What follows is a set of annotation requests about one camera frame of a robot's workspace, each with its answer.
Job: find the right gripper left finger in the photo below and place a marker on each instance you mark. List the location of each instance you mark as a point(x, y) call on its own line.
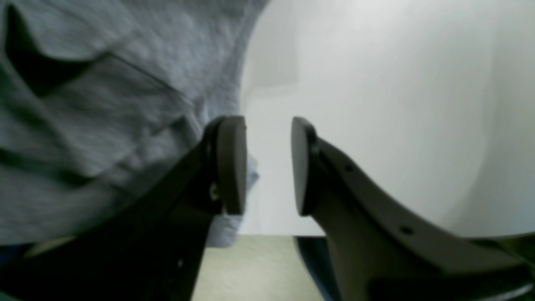
point(153, 250)

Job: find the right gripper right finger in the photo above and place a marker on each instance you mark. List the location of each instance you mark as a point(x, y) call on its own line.
point(382, 251)

